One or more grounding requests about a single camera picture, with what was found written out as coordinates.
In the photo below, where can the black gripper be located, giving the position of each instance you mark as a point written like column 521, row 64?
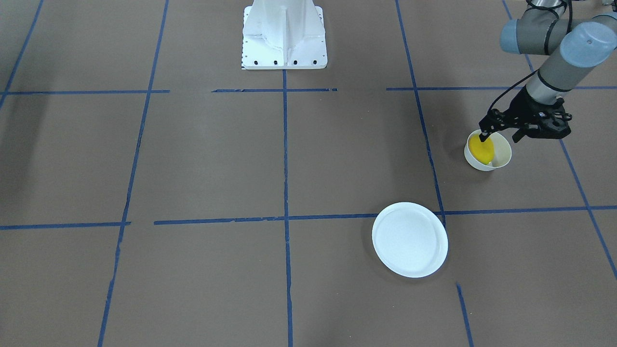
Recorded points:
column 516, row 107

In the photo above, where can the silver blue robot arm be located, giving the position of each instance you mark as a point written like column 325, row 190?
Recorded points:
column 573, row 48

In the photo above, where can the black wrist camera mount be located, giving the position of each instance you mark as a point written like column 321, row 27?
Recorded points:
column 551, row 123

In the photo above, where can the white plate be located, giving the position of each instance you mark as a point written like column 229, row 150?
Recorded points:
column 410, row 240

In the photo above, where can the white bowl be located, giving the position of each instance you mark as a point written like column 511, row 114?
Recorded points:
column 503, row 153

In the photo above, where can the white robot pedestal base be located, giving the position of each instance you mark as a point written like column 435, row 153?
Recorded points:
column 283, row 34

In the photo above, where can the brown paper table cover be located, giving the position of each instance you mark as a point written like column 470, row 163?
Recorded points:
column 155, row 194

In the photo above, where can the yellow lemon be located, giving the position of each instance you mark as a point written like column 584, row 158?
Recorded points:
column 482, row 152

